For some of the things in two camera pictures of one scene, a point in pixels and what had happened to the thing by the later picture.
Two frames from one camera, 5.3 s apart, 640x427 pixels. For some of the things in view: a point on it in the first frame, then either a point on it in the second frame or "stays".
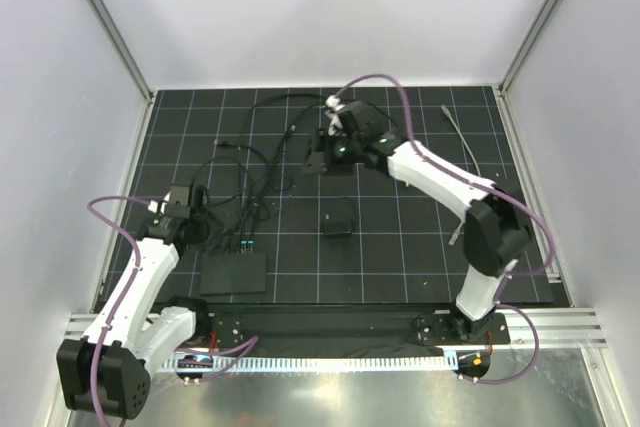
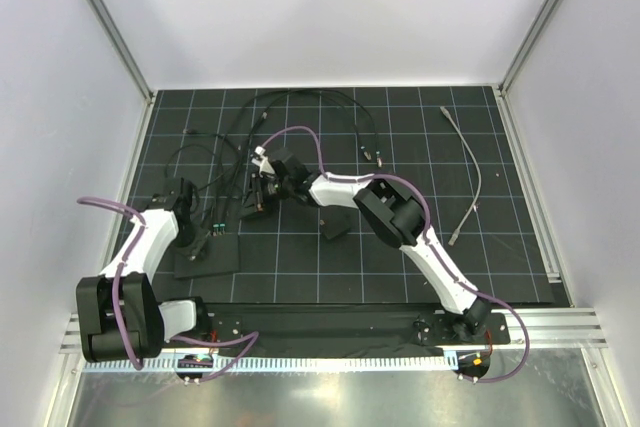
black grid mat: x=371 y=237 stays
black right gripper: x=311 y=166 to x=262 y=205
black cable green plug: x=243 y=240 to x=257 y=119
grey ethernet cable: x=446 y=112 stays
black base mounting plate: x=343 y=325 stays
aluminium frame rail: x=560 y=329 stays
